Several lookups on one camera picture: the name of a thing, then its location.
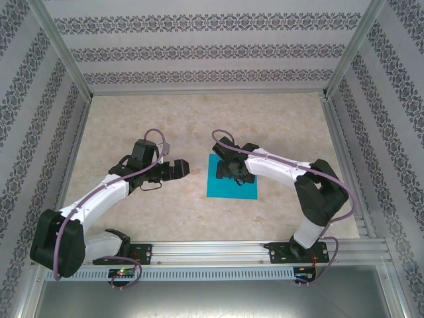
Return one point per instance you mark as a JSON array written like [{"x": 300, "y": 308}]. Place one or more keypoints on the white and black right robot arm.
[{"x": 275, "y": 169}]

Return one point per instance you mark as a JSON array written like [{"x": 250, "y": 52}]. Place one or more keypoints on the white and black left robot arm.
[{"x": 99, "y": 195}]

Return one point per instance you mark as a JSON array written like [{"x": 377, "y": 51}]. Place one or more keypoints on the grey metal sheet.
[{"x": 212, "y": 301}]

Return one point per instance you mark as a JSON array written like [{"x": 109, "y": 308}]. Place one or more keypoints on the aluminium frame crossbar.
[{"x": 208, "y": 91}]

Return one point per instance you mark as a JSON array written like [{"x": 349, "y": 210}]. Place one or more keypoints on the aluminium side rail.
[
  {"x": 71, "y": 165},
  {"x": 341, "y": 149}
]

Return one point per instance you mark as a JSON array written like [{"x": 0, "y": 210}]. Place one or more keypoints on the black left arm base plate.
[{"x": 144, "y": 253}]

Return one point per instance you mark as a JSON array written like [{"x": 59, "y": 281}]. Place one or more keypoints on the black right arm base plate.
[{"x": 278, "y": 253}]

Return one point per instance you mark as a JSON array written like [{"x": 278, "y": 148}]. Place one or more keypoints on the aluminium mounting rail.
[{"x": 208, "y": 251}]

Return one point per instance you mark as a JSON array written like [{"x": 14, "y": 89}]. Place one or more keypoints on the aluminium frame post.
[
  {"x": 61, "y": 46},
  {"x": 353, "y": 46}
]

